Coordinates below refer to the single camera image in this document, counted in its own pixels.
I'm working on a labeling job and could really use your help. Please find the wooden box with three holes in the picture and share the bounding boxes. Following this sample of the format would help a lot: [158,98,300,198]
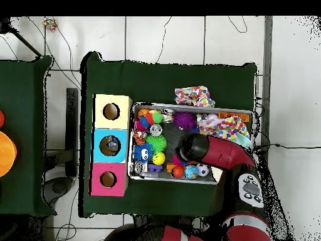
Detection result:
[90,94,134,198]

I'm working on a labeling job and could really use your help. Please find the blue spiky ball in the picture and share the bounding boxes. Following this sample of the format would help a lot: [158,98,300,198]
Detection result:
[132,144,154,163]

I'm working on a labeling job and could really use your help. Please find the purple spiky ball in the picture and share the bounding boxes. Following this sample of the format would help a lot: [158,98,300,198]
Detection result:
[173,111,197,131]

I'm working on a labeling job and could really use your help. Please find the small red ball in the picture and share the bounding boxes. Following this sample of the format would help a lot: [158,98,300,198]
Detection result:
[172,165,186,179]

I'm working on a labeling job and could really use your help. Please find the green spiky ball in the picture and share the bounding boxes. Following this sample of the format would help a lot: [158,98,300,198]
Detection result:
[146,134,168,154]

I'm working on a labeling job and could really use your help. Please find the rainbow spiky caterpillar toy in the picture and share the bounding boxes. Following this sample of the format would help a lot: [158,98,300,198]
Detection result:
[134,109,163,132]

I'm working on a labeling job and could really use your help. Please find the orange striped tiger toy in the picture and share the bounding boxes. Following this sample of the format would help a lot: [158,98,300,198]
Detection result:
[130,130,147,147]

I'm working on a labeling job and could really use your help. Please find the small colourful floor toy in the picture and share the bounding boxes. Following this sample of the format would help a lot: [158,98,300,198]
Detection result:
[42,17,58,32]

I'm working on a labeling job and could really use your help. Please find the small globe print ball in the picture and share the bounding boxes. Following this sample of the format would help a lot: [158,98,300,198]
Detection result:
[184,165,199,180]

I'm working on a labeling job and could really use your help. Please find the yellow ball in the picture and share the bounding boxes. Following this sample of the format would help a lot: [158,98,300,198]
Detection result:
[152,151,166,166]

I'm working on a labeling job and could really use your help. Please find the orange round object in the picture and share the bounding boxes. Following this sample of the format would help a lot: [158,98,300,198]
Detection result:
[0,130,18,178]

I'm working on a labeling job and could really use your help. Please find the mint green knitted cloth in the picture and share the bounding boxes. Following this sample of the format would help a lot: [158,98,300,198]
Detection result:
[233,132,251,150]

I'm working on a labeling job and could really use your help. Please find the clear wire mesh bin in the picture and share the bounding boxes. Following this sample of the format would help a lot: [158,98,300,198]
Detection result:
[127,102,254,188]

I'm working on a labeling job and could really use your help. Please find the small soccer ball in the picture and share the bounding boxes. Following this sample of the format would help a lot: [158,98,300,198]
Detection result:
[196,164,211,177]

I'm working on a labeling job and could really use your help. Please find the clear plastic bottle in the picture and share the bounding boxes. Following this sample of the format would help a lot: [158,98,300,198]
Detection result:
[104,140,120,153]

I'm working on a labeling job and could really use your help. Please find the polka dot cloth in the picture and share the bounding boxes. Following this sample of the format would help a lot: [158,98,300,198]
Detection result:
[197,115,236,141]
[228,115,250,136]
[174,85,216,108]

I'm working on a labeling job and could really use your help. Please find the green cloth side table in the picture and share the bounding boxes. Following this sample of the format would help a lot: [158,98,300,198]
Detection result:
[0,55,55,217]

